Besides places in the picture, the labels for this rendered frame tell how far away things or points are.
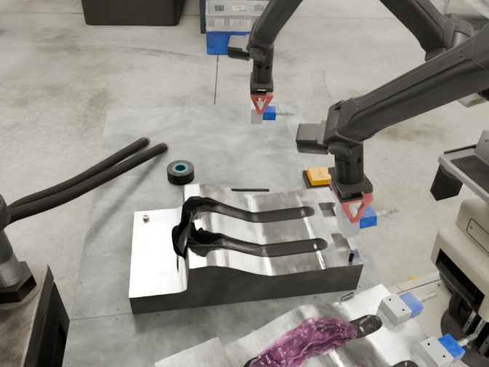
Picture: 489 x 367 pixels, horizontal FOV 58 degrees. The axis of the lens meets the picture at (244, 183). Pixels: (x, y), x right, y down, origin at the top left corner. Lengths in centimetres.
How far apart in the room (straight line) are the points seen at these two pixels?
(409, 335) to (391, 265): 131
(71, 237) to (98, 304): 136
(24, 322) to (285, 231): 60
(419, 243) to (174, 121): 141
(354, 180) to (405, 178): 190
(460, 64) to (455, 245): 74
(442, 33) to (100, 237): 91
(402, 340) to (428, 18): 63
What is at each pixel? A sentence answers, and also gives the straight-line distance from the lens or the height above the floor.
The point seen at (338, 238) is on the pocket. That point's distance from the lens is 106.
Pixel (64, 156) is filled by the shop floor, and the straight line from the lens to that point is 295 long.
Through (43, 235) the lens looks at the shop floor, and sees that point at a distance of 244.
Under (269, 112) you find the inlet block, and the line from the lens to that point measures 135.
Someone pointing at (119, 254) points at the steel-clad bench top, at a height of 80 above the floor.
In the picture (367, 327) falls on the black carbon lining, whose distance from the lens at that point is 95.
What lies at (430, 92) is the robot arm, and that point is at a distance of 62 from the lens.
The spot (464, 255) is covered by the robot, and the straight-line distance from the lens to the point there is 125.
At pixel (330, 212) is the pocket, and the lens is 114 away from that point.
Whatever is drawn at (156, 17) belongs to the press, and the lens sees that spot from 481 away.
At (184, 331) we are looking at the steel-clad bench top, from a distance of 97.
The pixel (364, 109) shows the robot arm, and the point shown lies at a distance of 72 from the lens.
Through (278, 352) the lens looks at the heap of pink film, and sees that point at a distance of 83.
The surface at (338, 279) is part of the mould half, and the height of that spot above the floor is 85.
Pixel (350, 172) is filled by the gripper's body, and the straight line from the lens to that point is 89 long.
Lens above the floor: 162
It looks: 39 degrees down
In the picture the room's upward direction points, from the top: 2 degrees clockwise
